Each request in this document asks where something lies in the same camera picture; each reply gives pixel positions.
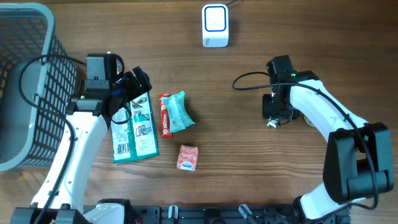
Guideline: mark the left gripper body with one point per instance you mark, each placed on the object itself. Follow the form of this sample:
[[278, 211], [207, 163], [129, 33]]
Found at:
[[129, 88]]

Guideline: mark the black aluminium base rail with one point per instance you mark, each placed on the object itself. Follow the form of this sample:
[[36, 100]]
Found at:
[[269, 214]]

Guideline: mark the green white gum pack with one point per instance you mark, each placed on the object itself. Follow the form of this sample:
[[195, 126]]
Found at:
[[272, 123]]

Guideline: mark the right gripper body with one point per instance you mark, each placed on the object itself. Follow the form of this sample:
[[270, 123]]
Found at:
[[278, 108]]

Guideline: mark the large green white packet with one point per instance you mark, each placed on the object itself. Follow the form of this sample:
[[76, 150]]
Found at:
[[133, 132]]

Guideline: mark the green lid jar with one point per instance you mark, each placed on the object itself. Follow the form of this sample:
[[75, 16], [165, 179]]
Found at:
[[308, 121]]

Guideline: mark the light teal sachet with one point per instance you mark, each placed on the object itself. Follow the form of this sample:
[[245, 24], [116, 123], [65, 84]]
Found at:
[[178, 116]]

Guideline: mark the pink tissue pack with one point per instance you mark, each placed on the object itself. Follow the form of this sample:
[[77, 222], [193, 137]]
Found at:
[[187, 158]]

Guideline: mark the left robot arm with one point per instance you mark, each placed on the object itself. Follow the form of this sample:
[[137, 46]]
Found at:
[[88, 116]]

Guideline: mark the red chocolate bar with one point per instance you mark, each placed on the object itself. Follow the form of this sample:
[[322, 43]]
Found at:
[[164, 117]]

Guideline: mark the grey plastic mesh basket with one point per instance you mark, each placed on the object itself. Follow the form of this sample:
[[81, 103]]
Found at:
[[32, 66]]

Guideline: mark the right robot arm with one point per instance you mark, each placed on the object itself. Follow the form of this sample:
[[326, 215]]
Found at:
[[358, 161]]

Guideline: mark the white barcode scanner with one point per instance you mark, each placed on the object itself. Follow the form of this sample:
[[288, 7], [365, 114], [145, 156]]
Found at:
[[215, 25]]

